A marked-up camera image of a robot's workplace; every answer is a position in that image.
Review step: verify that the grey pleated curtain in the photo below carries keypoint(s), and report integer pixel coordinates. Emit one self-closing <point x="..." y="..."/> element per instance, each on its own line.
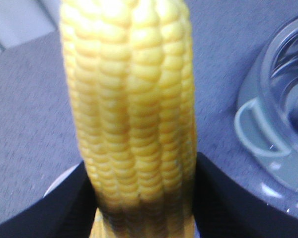
<point x="24" y="20"/>

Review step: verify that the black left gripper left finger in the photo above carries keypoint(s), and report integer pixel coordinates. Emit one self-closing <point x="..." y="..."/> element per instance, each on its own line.
<point x="66" y="212"/>

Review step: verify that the pale green electric cooking pot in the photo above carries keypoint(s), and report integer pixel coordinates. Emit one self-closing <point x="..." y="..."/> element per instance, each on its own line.
<point x="266" y="118"/>

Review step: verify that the orange-yellow corn cob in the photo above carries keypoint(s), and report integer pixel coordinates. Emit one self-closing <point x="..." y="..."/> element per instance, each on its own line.
<point x="129" y="70"/>

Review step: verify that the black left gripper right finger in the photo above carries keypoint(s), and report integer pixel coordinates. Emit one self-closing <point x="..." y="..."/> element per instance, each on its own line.
<point x="223" y="209"/>

